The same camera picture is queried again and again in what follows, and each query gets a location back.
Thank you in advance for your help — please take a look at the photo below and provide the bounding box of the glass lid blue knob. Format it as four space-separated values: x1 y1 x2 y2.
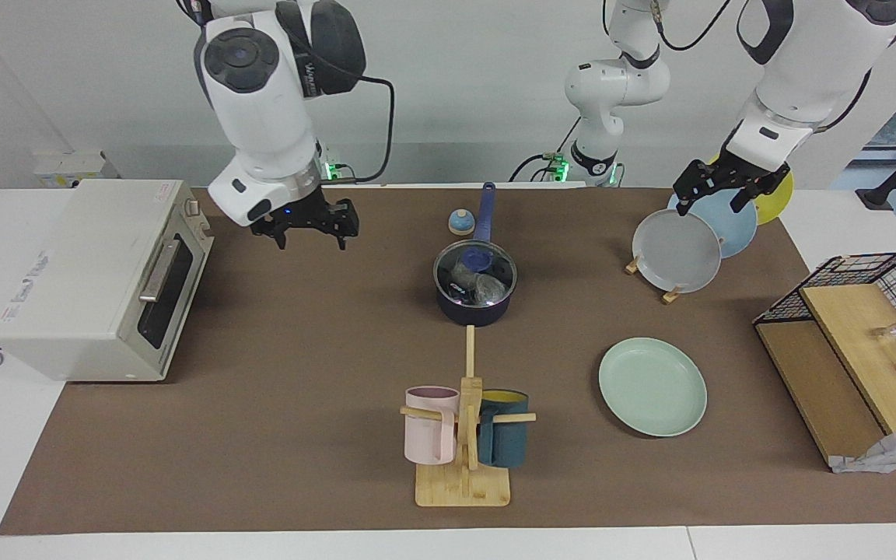
432 240 517 308

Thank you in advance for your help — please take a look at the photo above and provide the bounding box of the light blue plate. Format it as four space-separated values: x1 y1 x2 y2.
667 187 758 259

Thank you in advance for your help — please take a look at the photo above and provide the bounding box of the yellow plate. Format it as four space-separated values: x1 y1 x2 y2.
709 156 794 226

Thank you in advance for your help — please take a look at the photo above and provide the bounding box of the grey plate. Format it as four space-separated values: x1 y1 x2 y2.
632 208 723 294

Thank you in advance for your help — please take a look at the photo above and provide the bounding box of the wooden plate rack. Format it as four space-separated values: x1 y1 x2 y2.
625 255 686 304

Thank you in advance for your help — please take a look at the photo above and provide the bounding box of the mint green plate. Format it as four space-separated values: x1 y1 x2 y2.
597 337 708 438

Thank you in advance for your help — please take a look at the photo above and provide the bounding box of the dark blue saucepan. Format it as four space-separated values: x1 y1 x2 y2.
434 182 519 327

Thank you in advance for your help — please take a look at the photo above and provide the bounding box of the dark wooden board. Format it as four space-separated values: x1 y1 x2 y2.
755 320 888 466

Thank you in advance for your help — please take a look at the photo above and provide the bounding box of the white toaster oven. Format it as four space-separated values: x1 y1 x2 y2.
0 179 215 382

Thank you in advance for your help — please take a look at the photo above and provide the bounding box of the white power strip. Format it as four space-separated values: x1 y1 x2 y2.
34 152 118 189

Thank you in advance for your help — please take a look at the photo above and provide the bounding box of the pink mug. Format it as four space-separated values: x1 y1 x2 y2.
404 387 460 466

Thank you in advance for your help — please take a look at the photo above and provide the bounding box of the brown table mat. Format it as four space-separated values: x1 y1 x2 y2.
0 187 896 536

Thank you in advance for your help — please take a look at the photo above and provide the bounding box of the dark teal mug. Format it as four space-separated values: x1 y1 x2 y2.
478 389 530 468

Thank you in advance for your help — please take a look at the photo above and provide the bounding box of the wooden mug rack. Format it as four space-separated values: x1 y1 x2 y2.
400 325 537 508

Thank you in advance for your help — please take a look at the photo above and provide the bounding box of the grey crumpled cloth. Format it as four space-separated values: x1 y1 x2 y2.
829 422 896 474

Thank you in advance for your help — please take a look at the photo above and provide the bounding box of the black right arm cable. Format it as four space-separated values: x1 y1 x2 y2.
176 0 396 185

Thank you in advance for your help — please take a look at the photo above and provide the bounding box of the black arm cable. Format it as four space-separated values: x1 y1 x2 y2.
650 0 877 135
176 0 396 185

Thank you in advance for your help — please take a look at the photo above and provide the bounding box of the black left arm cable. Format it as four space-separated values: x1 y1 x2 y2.
650 0 877 135

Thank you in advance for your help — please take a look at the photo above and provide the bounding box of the black left base cable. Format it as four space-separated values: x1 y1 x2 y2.
509 117 583 184

